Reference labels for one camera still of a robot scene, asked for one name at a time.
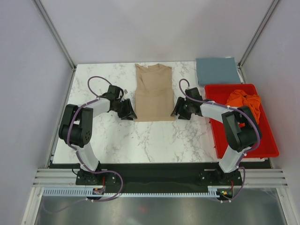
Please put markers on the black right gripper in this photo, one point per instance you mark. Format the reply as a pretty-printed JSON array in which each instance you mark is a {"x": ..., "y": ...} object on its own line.
[{"x": 181, "y": 101}]

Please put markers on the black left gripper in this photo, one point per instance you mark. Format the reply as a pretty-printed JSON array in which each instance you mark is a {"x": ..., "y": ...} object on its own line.
[{"x": 125, "y": 116}]

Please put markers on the beige t shirt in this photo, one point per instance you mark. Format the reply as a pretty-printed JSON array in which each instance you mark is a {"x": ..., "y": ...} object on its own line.
[{"x": 154, "y": 95}]

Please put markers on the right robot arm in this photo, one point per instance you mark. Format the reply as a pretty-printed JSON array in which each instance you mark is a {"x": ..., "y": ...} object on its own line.
[{"x": 241, "y": 130}]

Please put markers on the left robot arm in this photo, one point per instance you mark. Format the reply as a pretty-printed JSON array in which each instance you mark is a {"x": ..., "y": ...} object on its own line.
[{"x": 76, "y": 130}]

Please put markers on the red plastic bin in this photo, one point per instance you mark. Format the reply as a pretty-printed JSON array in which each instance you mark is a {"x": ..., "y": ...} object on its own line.
[{"x": 223, "y": 94}]

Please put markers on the folded blue-grey t shirt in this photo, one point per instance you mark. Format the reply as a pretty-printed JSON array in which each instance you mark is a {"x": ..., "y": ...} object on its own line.
[{"x": 217, "y": 71}]

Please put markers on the orange t shirt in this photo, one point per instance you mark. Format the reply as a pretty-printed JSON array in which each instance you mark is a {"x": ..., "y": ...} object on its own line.
[{"x": 239, "y": 98}]

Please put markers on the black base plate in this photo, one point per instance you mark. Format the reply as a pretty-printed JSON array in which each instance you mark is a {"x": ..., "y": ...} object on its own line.
[{"x": 162, "y": 177}]

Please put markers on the right aluminium frame post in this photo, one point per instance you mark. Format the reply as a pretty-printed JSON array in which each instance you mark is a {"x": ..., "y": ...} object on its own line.
[{"x": 262, "y": 25}]

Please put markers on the aluminium frame post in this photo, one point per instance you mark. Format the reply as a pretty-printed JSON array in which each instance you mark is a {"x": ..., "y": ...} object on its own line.
[
  {"x": 44, "y": 14},
  {"x": 262, "y": 25}
]

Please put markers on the aluminium rail profile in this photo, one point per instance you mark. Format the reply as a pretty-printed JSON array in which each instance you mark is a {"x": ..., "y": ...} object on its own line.
[{"x": 255, "y": 178}]

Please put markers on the white slotted cable duct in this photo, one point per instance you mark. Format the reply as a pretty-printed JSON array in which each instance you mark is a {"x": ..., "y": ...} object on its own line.
[{"x": 92, "y": 192}]

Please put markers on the left aluminium frame post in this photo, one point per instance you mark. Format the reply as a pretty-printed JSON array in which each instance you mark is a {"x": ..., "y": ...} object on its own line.
[{"x": 44, "y": 14}]

